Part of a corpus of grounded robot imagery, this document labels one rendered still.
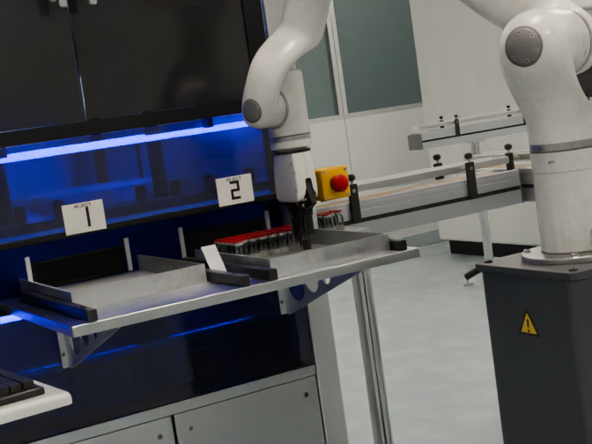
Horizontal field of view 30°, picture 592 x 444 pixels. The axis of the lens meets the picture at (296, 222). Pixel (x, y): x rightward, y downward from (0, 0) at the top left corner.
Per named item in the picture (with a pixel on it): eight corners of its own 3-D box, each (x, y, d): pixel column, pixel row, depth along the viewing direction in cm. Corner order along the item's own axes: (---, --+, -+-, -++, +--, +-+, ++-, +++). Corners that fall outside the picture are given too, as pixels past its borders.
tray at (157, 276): (21, 295, 223) (18, 278, 223) (140, 270, 236) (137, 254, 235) (73, 311, 194) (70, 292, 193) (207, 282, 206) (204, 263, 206)
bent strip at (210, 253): (204, 277, 213) (200, 247, 212) (218, 274, 214) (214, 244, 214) (238, 282, 201) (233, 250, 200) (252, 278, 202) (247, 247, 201)
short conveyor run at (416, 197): (302, 252, 257) (292, 185, 255) (271, 248, 270) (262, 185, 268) (527, 203, 289) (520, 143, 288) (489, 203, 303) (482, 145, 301)
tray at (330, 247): (196, 266, 230) (194, 249, 230) (305, 243, 242) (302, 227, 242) (271, 277, 200) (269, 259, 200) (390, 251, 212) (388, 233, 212)
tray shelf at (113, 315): (-2, 309, 221) (-4, 300, 221) (299, 245, 255) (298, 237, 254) (73, 337, 179) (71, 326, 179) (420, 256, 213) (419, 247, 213)
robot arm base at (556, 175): (658, 246, 187) (647, 138, 185) (573, 268, 179) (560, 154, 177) (580, 241, 204) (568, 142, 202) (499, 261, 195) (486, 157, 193)
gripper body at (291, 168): (263, 149, 226) (271, 203, 228) (286, 147, 217) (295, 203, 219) (295, 144, 230) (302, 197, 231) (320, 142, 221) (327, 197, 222)
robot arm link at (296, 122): (292, 136, 217) (318, 130, 224) (282, 69, 216) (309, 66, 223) (258, 139, 222) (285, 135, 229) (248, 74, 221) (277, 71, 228)
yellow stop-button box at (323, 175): (308, 201, 254) (304, 170, 253) (335, 196, 257) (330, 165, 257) (325, 201, 247) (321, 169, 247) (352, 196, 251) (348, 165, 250)
